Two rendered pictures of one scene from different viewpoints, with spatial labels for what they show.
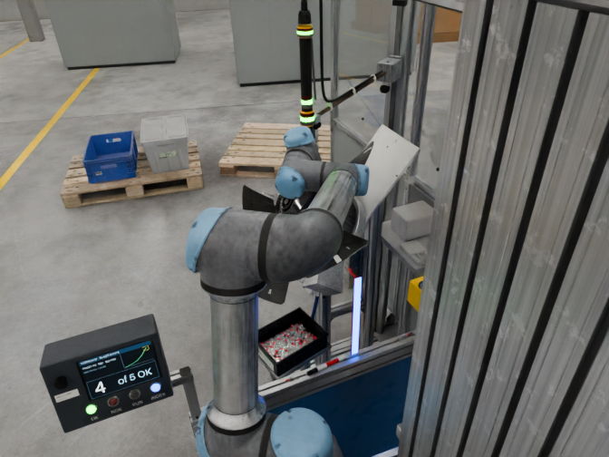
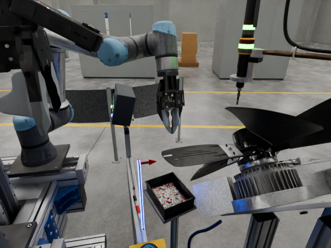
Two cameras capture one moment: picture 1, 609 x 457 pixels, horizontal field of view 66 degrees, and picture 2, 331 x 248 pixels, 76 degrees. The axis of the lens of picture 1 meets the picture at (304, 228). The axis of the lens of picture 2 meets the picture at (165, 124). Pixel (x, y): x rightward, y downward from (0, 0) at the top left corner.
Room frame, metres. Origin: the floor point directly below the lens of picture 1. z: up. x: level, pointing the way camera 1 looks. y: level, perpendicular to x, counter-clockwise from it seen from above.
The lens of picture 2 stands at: (1.23, -0.73, 1.62)
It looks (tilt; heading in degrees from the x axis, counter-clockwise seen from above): 26 degrees down; 98
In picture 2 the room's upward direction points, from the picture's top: straight up
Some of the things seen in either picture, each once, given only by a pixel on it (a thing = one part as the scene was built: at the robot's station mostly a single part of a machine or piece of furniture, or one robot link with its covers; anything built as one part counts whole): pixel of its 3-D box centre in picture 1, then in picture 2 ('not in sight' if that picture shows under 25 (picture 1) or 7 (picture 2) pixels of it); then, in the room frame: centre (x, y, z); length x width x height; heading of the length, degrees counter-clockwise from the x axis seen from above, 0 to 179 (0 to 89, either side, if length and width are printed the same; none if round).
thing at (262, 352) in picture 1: (289, 340); (169, 194); (1.14, 0.07, 0.85); 0.22 x 0.17 x 0.07; 126
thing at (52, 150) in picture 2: not in sight; (37, 148); (0.52, 0.02, 1.09); 0.15 x 0.15 x 0.10
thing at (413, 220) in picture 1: (411, 218); not in sight; (1.77, -0.49, 0.92); 0.17 x 0.16 x 0.11; 112
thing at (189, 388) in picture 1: (190, 393); (127, 142); (0.85, 0.34, 0.96); 0.03 x 0.03 x 0.20; 22
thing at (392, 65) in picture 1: (390, 69); not in sight; (1.90, -0.36, 1.54); 0.10 x 0.07 x 0.09; 147
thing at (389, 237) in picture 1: (414, 241); not in sight; (1.69, -0.49, 0.85); 0.36 x 0.24 x 0.03; 22
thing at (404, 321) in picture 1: (405, 312); not in sight; (1.69, -0.49, 0.42); 0.04 x 0.04 x 0.83; 22
